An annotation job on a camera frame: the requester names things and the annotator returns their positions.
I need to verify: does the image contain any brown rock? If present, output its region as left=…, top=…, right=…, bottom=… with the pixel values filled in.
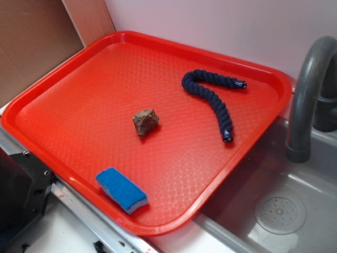
left=132, top=109, right=160, bottom=137

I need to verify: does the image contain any blue sponge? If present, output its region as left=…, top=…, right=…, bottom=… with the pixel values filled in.
left=96, top=168, right=148, bottom=215

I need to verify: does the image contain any grey plastic sink basin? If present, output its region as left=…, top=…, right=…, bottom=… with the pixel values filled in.
left=194, top=113, right=337, bottom=253

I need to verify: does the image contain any grey curved faucet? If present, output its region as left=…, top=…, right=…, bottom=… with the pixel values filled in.
left=286, top=36, right=336, bottom=163

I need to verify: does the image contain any brown cardboard panel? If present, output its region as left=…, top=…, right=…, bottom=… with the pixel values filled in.
left=1, top=1, right=115, bottom=106

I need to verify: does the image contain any dark blue twisted rope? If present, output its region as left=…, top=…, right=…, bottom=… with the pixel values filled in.
left=181, top=69, right=248, bottom=143

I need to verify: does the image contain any black metal bracket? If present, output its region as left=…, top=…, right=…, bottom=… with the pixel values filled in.
left=1, top=150, right=54, bottom=232

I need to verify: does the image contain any grey faucet handle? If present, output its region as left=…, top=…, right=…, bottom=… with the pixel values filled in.
left=313, top=53, right=336, bottom=132

